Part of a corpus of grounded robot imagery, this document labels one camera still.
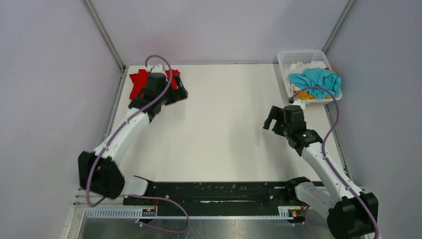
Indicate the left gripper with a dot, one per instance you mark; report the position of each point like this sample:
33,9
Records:
180,93

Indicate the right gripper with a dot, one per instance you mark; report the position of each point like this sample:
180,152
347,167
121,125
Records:
279,121

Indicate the red t-shirt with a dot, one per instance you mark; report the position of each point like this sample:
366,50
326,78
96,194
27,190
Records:
139,81

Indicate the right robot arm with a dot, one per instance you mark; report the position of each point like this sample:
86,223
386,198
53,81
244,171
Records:
336,191

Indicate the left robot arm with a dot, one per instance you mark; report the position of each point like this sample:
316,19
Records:
99,170

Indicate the yellow t-shirt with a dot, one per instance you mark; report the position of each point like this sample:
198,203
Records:
312,94

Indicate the white t-shirt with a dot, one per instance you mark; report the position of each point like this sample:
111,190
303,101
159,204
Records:
299,67

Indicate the light blue t-shirt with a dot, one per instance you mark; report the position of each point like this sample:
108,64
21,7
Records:
317,77

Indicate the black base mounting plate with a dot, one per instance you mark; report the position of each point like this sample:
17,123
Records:
215,199

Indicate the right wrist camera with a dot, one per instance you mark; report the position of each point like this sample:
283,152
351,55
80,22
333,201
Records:
297,102

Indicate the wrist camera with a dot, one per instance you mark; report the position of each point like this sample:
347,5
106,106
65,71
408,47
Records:
158,68
297,102

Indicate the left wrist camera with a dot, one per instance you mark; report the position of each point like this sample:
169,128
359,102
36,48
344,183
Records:
158,68

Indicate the left aluminium corner post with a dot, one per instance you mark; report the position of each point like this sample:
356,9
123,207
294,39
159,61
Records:
103,33

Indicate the aluminium corner post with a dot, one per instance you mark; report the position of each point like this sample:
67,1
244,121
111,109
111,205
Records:
338,25
103,33

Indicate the right aluminium corner post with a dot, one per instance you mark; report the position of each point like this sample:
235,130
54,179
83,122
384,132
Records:
338,25

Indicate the aluminium frame rail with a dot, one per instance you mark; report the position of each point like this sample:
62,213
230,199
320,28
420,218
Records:
183,210

